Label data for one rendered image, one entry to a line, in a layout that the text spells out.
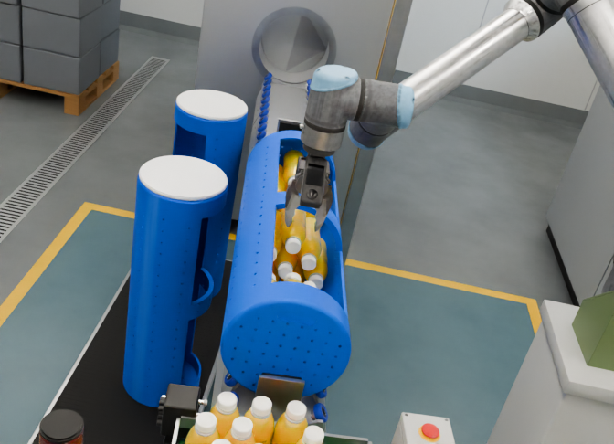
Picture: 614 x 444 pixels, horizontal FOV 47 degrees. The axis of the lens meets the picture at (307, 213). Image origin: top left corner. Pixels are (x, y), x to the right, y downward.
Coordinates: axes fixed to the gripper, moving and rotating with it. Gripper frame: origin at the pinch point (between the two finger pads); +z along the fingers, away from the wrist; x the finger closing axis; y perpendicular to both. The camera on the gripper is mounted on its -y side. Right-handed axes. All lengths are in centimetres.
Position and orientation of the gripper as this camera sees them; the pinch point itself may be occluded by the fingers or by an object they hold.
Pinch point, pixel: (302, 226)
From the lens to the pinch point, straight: 161.6
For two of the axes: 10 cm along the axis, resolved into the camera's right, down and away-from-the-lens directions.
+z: -1.9, 8.4, 5.0
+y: 0.0, -5.1, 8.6
